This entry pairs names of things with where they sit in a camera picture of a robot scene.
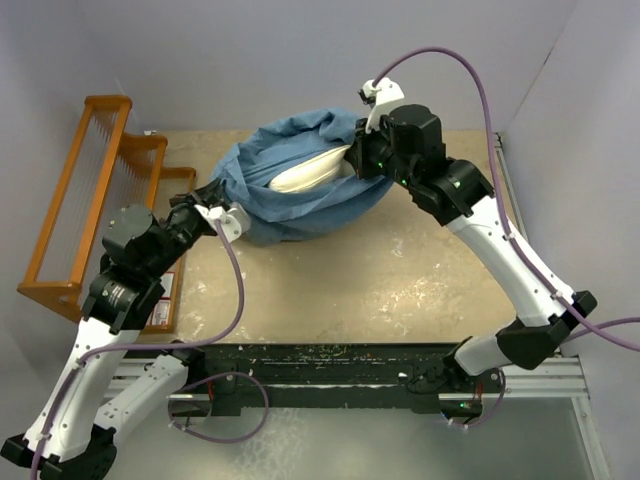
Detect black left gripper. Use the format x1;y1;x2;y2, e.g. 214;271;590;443
145;176;220;278

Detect aluminium frame rail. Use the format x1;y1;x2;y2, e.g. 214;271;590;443
493;132;528;240

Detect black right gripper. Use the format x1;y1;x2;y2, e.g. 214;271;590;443
348;111;420;189

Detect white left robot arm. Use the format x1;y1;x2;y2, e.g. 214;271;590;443
1;181;229;479

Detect red white small box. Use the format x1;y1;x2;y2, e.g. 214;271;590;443
147;271;176;330

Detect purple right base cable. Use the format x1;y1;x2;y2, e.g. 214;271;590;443
441;369;506;432

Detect white pillow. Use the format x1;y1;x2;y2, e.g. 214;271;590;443
268;145;354;194

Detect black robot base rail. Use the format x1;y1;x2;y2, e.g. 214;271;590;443
170;343;504;419

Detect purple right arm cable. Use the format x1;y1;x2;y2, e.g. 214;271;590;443
372;46;640;352

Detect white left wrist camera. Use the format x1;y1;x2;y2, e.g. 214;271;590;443
195;202;251;242

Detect orange wooden tiered rack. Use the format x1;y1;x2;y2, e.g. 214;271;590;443
17;95;197;322

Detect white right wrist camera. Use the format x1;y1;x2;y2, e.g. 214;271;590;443
359;77;405;134

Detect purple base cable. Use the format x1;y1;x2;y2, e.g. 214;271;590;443
167;370;271;443
441;369;506;432

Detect blue pillowcase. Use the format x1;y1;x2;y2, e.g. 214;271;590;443
210;107;393;246

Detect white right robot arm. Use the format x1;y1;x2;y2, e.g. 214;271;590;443
345;104;597;391

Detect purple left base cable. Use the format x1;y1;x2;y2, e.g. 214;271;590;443
167;370;271;443

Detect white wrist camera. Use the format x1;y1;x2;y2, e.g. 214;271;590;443
195;202;251;242
359;77;405;134

